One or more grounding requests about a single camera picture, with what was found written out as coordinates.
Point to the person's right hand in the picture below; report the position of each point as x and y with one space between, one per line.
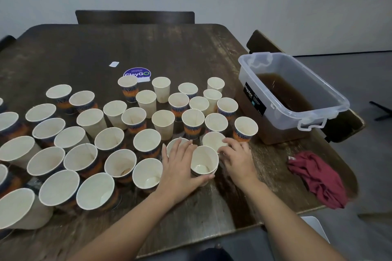
240 163

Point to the person's left hand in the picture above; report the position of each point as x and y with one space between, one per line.
177 178

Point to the patterned paper cup stack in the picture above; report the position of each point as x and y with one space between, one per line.
204 160

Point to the clear plastic storage bin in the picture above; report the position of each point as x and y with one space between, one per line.
288 126

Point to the group of paper cups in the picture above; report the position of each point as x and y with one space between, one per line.
79 157

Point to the person's right forearm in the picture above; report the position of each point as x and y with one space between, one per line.
288 227

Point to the person's left forearm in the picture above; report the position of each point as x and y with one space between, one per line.
128 233

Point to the dark red cloth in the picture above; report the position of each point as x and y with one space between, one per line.
318 178

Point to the round blue sticker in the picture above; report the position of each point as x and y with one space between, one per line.
139 72

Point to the dark wooden chair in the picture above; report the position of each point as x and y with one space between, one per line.
135 17
260 40

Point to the dark wooden table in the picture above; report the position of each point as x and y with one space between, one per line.
184 47

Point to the small white paper label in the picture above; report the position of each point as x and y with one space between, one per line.
114 64

